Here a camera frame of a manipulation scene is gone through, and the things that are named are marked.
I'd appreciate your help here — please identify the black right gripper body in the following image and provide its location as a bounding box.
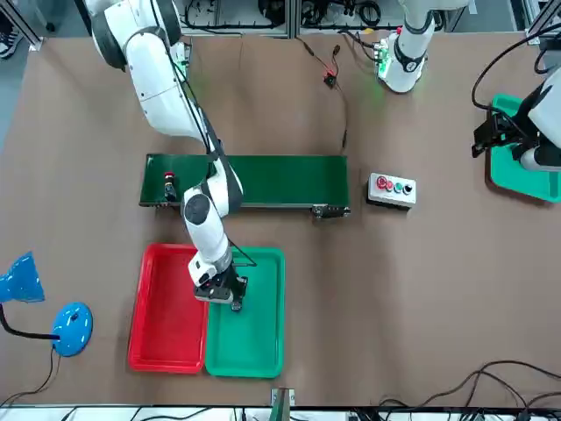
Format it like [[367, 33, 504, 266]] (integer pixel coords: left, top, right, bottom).
[[194, 270, 236, 304]]

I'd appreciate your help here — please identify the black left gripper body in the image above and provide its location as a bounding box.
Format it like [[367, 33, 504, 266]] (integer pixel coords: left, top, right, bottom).
[[471, 111, 523, 159]]

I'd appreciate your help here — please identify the grey control box with buttons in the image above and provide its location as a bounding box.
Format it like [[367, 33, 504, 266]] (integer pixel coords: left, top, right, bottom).
[[366, 172, 416, 210]]

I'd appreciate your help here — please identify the green conveyor belt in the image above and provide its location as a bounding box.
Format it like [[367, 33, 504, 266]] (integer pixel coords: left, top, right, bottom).
[[138, 153, 352, 220]]

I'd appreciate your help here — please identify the green plastic tray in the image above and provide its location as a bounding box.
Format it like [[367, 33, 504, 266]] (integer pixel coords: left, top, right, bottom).
[[204, 246, 286, 379], [485, 94, 561, 203]]

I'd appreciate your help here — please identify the red plastic tray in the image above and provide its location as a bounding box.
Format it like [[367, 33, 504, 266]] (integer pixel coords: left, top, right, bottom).
[[127, 243, 210, 374]]

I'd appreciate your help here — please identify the blue desk lamp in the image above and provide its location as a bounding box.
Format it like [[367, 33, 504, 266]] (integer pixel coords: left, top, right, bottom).
[[0, 250, 95, 357]]

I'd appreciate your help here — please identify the black and white shoe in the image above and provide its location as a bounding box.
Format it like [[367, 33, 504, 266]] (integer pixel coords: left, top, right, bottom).
[[0, 17, 21, 61]]

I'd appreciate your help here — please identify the aluminium frame post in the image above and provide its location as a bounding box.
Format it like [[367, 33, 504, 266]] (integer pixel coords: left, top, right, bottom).
[[270, 388, 295, 421]]

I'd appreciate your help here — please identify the red and black conveyor cable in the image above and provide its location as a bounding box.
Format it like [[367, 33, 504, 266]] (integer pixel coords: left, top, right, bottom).
[[295, 37, 351, 150]]

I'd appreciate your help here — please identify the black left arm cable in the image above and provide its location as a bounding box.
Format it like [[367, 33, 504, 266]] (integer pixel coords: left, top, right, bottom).
[[339, 28, 385, 61]]

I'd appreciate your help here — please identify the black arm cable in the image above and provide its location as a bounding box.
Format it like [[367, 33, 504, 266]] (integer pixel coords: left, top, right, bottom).
[[339, 28, 385, 61], [164, 41, 259, 268]]

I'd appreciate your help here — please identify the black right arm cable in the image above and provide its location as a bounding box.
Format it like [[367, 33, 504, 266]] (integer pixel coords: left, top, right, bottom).
[[164, 41, 259, 268]]

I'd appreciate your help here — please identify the black lamp cable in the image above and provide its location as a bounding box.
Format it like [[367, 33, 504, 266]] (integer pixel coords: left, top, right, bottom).
[[0, 348, 60, 407]]

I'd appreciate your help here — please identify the black table cable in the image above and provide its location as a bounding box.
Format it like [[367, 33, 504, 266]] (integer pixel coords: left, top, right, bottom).
[[376, 360, 561, 413]]

